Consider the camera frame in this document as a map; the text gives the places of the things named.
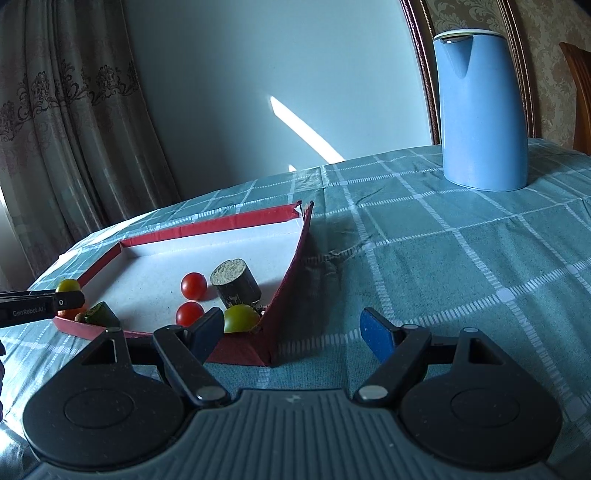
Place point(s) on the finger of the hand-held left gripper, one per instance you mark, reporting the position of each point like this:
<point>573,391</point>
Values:
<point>69,300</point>

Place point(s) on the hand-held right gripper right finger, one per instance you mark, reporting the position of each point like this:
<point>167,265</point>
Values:
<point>376,337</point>

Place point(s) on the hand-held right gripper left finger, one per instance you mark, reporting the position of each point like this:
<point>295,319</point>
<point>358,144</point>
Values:
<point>207,330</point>

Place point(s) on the orange tangerine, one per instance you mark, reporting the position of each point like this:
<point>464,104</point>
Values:
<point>69,314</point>

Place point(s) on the small green tomato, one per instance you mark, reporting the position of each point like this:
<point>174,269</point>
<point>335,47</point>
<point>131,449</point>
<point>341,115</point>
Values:
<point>68,285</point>

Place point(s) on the red cherry tomato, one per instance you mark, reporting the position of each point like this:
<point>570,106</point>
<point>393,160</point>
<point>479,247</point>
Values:
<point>189,314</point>
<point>193,285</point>

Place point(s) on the large green tomato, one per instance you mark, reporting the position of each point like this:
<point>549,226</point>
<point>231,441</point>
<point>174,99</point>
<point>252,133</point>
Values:
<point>240,319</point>

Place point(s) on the red shallow cardboard box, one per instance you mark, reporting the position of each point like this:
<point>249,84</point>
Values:
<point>152,277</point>

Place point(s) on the white sheer curtain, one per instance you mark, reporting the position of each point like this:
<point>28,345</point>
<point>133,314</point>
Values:
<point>11,249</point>

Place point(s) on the teal checked tablecloth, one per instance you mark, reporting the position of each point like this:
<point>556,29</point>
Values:
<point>461,277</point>

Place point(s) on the beige patterned curtain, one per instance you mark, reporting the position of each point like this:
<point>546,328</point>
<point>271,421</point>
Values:
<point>83,138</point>

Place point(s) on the blue electric kettle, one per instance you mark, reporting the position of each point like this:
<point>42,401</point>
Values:
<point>482,115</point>

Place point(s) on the brown wooden chair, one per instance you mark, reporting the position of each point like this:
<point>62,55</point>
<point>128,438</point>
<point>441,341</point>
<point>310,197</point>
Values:
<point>579,92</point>

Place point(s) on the brown wooden wall frame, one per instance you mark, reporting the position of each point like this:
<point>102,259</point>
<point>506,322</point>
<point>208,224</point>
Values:
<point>422,60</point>

